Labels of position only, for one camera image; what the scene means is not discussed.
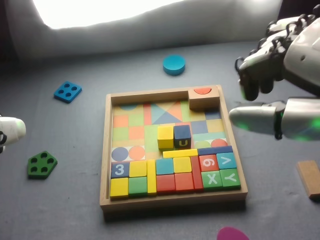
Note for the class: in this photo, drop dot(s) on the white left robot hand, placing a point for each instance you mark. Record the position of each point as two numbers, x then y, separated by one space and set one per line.
11 130

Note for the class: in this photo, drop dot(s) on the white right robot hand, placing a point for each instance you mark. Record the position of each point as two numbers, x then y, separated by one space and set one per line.
300 60

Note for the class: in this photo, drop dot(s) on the dark blue letter cube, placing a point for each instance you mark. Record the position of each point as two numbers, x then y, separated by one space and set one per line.
182 135

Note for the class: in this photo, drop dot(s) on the yellow cube block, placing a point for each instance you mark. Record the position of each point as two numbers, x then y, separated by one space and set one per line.
165 136

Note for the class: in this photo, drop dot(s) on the wooden block red semicircle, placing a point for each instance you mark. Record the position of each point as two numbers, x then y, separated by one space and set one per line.
203 101

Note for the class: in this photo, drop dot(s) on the green pentagon five-hole piece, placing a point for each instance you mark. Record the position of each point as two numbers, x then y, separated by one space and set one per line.
37 172

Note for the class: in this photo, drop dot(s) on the blue square four-hole piece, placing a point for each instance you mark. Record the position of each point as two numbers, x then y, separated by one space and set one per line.
67 92

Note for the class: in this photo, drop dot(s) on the grey table cloth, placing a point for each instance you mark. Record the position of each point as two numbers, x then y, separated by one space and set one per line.
62 215

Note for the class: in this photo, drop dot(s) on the plain wooden rectangular plank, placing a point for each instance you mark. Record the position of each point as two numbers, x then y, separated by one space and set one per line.
311 177

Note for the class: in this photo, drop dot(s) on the blue round disc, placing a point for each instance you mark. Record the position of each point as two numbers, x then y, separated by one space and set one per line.
174 64

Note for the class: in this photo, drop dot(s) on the wooden puzzle tray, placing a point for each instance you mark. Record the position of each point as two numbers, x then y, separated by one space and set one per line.
175 202

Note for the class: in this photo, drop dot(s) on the magenta round disc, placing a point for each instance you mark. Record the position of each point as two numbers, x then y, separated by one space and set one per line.
231 235

